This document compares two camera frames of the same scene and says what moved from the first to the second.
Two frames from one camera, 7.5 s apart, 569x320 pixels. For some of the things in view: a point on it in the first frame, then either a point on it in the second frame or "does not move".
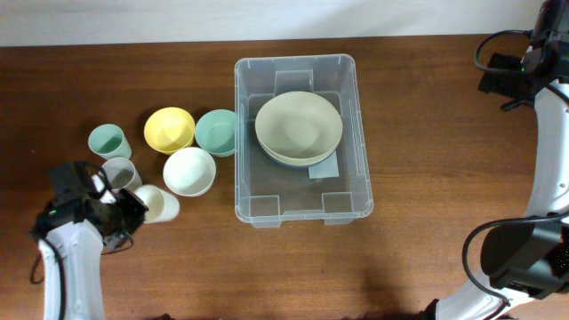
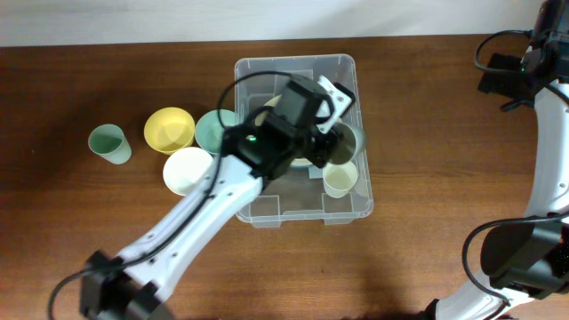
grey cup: (121, 174) to (347, 142)
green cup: (108, 141) does not move
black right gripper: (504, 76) does not move
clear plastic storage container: (299, 140) does not move
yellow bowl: (169, 129) does not move
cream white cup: (163, 207) to (339, 179)
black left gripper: (136, 207) to (321, 152)
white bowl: (189, 172) does not move
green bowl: (216, 132) does not move
